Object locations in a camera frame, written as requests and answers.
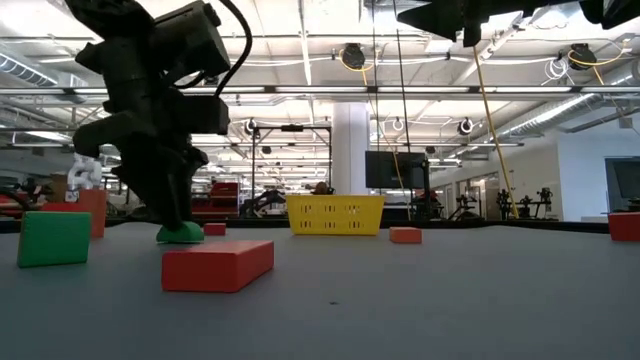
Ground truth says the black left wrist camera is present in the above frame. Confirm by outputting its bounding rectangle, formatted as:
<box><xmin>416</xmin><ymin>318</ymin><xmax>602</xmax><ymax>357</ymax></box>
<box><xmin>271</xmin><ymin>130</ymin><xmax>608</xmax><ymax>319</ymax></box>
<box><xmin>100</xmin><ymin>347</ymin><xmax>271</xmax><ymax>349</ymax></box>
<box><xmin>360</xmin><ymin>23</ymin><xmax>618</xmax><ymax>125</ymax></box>
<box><xmin>152</xmin><ymin>0</ymin><xmax>232</xmax><ymax>79</ymax></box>

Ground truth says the black ceiling cable reel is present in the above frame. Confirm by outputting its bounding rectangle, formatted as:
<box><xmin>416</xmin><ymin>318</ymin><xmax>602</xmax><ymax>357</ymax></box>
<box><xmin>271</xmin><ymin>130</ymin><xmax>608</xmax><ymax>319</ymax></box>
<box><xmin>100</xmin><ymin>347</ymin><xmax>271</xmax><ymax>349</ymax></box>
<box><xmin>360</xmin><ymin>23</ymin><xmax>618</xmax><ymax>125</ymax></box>
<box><xmin>567</xmin><ymin>42</ymin><xmax>599</xmax><ymax>71</ymax></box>
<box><xmin>339</xmin><ymin>42</ymin><xmax>369</xmax><ymax>71</ymax></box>

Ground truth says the small orange block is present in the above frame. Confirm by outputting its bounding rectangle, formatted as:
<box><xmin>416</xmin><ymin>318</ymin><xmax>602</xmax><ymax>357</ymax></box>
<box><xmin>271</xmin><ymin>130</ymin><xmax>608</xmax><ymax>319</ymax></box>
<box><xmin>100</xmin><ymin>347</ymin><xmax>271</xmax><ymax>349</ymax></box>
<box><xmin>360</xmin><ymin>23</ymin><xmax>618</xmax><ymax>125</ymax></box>
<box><xmin>388</xmin><ymin>226</ymin><xmax>424</xmax><ymax>245</ymax></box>

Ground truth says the black hanging cable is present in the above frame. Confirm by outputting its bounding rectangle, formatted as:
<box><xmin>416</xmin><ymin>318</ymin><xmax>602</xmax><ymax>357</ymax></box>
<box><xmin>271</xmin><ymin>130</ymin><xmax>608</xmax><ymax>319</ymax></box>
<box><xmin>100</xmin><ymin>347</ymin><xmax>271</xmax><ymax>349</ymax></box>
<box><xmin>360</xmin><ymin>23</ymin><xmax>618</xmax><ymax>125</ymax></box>
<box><xmin>370</xmin><ymin>0</ymin><xmax>381</xmax><ymax>151</ymax></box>
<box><xmin>392</xmin><ymin>0</ymin><xmax>412</xmax><ymax>154</ymax></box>

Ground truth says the green cube block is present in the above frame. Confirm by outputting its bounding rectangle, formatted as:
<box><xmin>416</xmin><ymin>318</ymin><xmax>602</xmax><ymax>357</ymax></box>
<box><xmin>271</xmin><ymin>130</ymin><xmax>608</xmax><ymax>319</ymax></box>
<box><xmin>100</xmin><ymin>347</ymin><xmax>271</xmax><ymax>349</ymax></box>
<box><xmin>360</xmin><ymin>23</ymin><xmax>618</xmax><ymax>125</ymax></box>
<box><xmin>16</xmin><ymin>210</ymin><xmax>93</xmax><ymax>269</ymax></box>

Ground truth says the tall orange block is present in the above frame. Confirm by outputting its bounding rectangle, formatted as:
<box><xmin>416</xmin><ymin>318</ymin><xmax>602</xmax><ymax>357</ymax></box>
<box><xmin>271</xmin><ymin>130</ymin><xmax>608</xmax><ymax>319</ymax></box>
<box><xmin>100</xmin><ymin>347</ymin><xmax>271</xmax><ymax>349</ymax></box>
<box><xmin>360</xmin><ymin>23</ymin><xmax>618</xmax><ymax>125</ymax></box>
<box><xmin>77</xmin><ymin>188</ymin><xmax>108</xmax><ymax>239</ymax></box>

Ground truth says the black cable loop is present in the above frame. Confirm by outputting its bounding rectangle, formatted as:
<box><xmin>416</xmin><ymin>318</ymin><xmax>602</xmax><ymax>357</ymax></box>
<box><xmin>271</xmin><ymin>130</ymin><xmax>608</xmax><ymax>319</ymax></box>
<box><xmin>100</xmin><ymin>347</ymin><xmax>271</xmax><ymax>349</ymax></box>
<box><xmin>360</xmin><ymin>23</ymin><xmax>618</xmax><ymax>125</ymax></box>
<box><xmin>0</xmin><ymin>184</ymin><xmax>51</xmax><ymax>219</ymax></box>

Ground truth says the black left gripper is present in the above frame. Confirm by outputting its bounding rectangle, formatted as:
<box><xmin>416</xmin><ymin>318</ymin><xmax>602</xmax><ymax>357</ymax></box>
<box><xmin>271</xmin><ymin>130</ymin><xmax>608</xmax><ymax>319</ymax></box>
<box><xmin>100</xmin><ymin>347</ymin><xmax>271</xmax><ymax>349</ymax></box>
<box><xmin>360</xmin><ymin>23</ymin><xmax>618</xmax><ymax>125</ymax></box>
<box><xmin>72</xmin><ymin>39</ymin><xmax>232</xmax><ymax>232</ymax></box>

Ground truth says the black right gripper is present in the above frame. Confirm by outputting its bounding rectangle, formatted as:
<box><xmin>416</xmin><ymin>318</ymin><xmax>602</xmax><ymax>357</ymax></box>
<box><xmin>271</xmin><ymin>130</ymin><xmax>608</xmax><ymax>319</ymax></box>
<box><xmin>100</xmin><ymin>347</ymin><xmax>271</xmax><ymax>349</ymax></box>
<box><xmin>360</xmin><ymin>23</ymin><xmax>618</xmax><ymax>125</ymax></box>
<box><xmin>578</xmin><ymin>0</ymin><xmax>640</xmax><ymax>30</ymax></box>

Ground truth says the green half-round block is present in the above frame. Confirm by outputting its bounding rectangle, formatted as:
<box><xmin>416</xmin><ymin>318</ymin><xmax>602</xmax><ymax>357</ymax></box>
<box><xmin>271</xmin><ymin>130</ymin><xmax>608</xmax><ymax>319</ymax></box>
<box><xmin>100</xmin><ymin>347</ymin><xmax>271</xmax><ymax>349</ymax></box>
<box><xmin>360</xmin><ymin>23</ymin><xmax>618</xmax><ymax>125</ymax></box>
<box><xmin>155</xmin><ymin>220</ymin><xmax>206</xmax><ymax>246</ymax></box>

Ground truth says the red background bin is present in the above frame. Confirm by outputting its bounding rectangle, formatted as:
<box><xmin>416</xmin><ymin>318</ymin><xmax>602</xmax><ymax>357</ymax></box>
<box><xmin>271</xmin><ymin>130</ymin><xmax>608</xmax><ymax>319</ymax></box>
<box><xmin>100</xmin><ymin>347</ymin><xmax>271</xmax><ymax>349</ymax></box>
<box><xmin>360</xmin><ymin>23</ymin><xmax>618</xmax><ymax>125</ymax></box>
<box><xmin>41</xmin><ymin>201</ymin><xmax>81</xmax><ymax>213</ymax></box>

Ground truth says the orange-red rectangular block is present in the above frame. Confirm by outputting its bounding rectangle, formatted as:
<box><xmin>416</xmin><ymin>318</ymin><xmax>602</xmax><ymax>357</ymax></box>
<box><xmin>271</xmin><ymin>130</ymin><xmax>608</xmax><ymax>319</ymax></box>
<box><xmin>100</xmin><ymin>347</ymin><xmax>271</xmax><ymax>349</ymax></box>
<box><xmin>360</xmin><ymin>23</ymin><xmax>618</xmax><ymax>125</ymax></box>
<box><xmin>607</xmin><ymin>211</ymin><xmax>640</xmax><ymax>243</ymax></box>

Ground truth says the brown cardboard box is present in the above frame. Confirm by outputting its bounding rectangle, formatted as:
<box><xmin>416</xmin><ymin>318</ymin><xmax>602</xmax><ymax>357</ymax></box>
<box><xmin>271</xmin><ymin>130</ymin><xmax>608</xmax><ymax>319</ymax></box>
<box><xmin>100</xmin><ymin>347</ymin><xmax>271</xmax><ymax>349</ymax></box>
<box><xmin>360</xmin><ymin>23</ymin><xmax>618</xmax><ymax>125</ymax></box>
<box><xmin>48</xmin><ymin>173</ymin><xmax>70</xmax><ymax>204</ymax></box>

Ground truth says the white cable coil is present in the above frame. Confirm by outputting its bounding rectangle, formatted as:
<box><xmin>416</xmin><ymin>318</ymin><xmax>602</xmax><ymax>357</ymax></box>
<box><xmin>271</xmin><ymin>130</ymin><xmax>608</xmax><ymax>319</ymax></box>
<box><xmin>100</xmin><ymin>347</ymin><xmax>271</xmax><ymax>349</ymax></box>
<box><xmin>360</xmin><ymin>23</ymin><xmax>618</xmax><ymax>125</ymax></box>
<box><xmin>543</xmin><ymin>57</ymin><xmax>569</xmax><ymax>81</ymax></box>

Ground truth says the background robot rig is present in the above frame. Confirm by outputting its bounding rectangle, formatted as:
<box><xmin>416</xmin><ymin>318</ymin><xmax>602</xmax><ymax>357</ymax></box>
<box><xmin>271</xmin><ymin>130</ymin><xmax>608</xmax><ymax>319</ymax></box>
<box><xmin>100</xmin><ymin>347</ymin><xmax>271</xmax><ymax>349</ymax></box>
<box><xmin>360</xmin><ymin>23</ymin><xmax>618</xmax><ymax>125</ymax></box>
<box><xmin>494</xmin><ymin>187</ymin><xmax>556</xmax><ymax>221</ymax></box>
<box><xmin>447</xmin><ymin>193</ymin><xmax>484</xmax><ymax>221</ymax></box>

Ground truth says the yellow plastic basket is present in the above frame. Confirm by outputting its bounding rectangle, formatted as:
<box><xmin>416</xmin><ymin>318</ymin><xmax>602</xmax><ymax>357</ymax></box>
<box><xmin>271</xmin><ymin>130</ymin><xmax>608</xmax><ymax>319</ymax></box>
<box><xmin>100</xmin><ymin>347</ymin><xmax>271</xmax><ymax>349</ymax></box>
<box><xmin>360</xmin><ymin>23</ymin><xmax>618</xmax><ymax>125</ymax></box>
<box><xmin>285</xmin><ymin>194</ymin><xmax>387</xmax><ymax>237</ymax></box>

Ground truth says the black table frame rail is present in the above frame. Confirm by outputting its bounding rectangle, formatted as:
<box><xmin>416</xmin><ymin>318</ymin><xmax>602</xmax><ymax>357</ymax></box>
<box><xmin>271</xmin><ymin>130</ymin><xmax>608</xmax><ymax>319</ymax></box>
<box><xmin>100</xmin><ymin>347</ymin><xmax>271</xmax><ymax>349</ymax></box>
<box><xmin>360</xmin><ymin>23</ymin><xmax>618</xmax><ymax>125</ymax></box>
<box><xmin>0</xmin><ymin>215</ymin><xmax>640</xmax><ymax>235</ymax></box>

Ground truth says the black frame stand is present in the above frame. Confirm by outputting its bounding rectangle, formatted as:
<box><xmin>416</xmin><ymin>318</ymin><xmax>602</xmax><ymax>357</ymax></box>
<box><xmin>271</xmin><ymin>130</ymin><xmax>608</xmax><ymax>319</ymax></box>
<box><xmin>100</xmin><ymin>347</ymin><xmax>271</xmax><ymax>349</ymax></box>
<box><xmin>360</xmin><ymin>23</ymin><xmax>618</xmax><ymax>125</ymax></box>
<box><xmin>249</xmin><ymin>124</ymin><xmax>334</xmax><ymax>194</ymax></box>

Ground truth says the yellow hanging cable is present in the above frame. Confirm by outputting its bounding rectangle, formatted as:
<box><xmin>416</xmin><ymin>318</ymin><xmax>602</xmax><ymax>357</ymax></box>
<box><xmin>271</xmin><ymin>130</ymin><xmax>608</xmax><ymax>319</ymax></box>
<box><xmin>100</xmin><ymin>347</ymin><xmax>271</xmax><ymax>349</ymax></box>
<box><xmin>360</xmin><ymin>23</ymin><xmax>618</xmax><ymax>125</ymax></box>
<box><xmin>472</xmin><ymin>44</ymin><xmax>520</xmax><ymax>220</ymax></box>

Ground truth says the black monitor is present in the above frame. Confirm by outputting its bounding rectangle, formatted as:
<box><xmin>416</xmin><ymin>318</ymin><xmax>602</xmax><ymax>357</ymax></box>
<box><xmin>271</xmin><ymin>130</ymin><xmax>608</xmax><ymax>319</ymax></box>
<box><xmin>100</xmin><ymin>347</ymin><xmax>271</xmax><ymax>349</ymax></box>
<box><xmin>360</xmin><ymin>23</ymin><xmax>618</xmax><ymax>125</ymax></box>
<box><xmin>364</xmin><ymin>150</ymin><xmax>427</xmax><ymax>190</ymax></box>

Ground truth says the red tool cart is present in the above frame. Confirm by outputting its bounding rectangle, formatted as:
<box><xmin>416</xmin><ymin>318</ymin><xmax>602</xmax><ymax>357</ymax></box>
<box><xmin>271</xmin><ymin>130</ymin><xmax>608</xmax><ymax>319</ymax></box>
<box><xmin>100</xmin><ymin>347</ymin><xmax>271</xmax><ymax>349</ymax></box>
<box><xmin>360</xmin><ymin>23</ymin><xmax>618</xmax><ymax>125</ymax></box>
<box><xmin>191</xmin><ymin>181</ymin><xmax>241</xmax><ymax>217</ymax></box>

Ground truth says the white pillar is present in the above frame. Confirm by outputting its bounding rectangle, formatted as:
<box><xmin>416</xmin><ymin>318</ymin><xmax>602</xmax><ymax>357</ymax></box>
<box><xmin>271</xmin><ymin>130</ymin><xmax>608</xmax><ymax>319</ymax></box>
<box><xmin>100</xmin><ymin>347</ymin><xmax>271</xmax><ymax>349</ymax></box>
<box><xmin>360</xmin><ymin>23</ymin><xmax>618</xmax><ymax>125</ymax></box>
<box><xmin>331</xmin><ymin>102</ymin><xmax>371</xmax><ymax>196</ymax></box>

